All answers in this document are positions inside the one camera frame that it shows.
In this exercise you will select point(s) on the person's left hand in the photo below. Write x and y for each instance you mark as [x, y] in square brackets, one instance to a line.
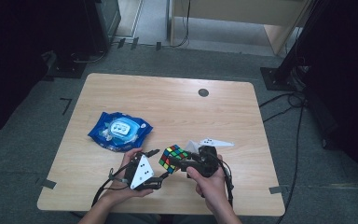
[121, 193]

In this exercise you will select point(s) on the blue wet wipes pack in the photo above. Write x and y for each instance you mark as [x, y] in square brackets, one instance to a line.
[118, 130]

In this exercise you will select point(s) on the multicoloured puzzle cube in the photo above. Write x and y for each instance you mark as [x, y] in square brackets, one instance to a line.
[171, 155]

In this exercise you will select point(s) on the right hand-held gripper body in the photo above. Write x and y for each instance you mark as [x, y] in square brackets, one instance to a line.
[208, 161]

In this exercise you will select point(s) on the black round table grommet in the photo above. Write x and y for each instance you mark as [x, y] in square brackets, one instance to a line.
[203, 92]

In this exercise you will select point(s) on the beige wooden desk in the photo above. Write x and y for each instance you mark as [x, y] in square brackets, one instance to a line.
[230, 11]

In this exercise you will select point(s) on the person's right hand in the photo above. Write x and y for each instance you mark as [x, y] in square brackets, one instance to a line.
[213, 189]

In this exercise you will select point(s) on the black metal stand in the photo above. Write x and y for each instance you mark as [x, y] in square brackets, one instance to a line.
[276, 79]

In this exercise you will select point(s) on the white wet wipe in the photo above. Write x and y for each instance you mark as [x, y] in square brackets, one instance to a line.
[193, 146]

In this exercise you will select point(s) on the black tape corner mark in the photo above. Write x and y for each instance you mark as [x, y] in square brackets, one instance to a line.
[66, 104]

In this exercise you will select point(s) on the black curtain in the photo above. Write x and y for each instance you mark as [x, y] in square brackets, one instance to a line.
[348, 77]
[12, 62]

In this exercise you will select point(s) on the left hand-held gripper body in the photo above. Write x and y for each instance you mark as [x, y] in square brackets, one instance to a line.
[141, 172]

